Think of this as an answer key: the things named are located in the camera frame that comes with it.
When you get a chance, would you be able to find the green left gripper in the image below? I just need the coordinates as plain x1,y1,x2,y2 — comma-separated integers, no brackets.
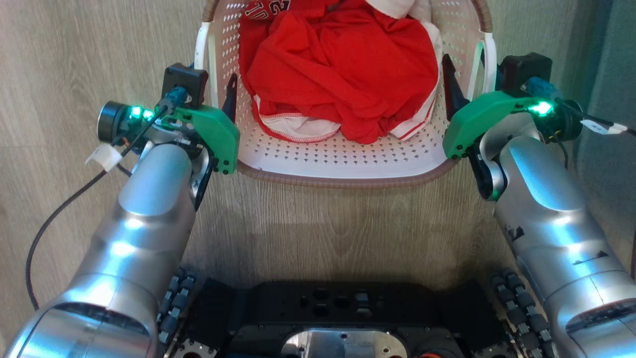
155,74,241,175

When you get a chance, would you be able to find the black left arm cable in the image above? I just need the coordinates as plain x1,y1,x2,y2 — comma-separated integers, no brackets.
25,89,188,311

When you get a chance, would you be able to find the red jersey garment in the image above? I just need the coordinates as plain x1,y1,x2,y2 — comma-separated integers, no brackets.
238,0,440,145

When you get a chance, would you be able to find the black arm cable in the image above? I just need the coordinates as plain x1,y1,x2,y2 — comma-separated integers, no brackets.
25,89,188,311
521,77,636,170

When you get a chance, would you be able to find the white perforated laundry basket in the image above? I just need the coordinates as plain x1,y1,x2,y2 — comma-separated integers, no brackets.
193,0,498,188

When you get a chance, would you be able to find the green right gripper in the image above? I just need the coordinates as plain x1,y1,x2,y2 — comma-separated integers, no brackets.
441,54,553,160

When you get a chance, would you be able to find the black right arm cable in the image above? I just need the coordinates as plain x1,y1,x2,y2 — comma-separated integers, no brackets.
521,77,636,170

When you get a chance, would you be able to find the black right roller wheel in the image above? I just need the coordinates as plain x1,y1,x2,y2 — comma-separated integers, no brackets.
489,268,555,358

